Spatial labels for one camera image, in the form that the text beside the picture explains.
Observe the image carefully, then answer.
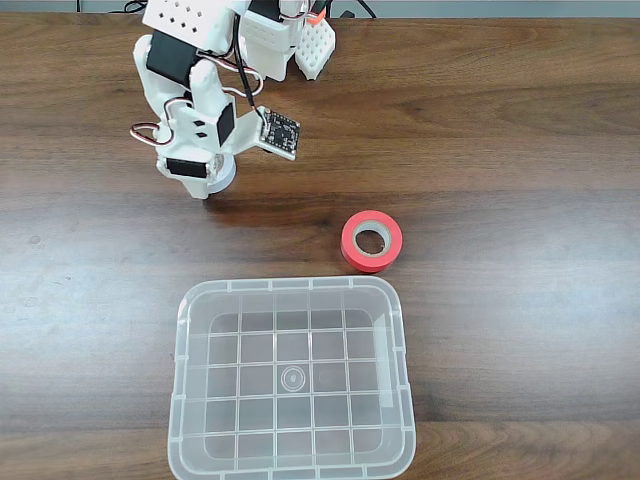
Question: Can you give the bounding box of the white tape roll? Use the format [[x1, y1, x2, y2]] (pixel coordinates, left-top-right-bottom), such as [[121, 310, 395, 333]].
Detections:
[[206, 152, 238, 196]]

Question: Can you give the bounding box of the clear plastic storage box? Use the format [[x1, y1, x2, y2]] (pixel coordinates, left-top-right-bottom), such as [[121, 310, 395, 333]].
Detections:
[[167, 276, 418, 480]]

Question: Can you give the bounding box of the red tape roll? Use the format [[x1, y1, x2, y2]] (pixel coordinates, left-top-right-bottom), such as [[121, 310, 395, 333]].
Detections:
[[340, 209, 404, 275]]

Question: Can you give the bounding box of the camera board on white bracket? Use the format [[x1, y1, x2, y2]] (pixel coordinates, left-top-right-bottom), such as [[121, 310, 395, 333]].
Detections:
[[232, 106, 303, 161]]

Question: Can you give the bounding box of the thin black camera cable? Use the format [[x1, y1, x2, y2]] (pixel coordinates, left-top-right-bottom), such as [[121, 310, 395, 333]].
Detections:
[[232, 24, 266, 119]]

